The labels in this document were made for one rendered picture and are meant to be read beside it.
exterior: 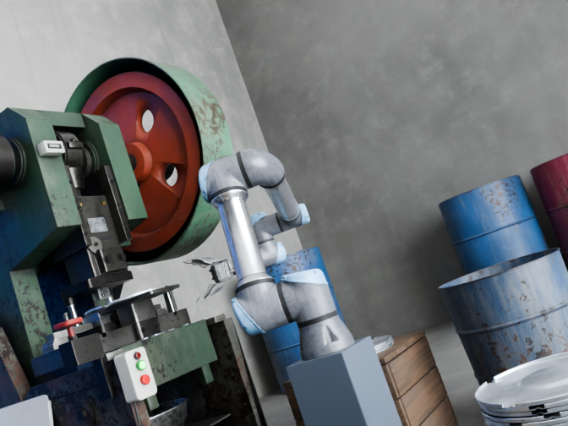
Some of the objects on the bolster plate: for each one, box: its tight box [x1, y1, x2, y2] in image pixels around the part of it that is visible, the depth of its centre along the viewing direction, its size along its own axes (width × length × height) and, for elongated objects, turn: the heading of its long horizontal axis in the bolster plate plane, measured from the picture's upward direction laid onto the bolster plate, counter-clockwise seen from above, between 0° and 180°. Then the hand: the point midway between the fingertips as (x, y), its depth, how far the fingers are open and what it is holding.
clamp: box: [41, 313, 93, 354], centre depth 191 cm, size 6×17×10 cm, turn 79°
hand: (188, 281), depth 206 cm, fingers open, 13 cm apart
